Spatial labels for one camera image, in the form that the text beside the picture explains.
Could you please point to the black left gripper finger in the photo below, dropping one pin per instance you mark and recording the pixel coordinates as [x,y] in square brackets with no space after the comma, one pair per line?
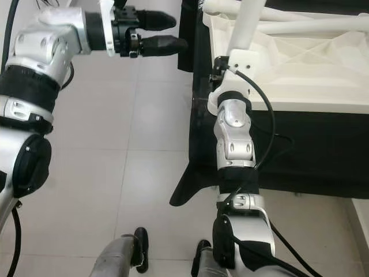
[155,21]
[164,46]

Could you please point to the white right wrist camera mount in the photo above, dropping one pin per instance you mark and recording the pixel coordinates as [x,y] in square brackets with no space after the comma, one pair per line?
[243,60]

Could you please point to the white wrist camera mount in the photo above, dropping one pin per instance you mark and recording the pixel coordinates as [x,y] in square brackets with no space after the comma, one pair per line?
[243,60]
[106,34]

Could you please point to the white plastic table top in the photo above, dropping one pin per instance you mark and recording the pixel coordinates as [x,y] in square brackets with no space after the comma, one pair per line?
[323,81]

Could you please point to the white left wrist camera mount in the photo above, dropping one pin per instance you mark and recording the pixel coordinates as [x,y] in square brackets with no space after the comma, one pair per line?
[106,34]

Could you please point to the white threaded plastic table leg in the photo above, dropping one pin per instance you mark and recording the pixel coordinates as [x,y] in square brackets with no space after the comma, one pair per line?
[311,26]
[245,26]
[219,6]

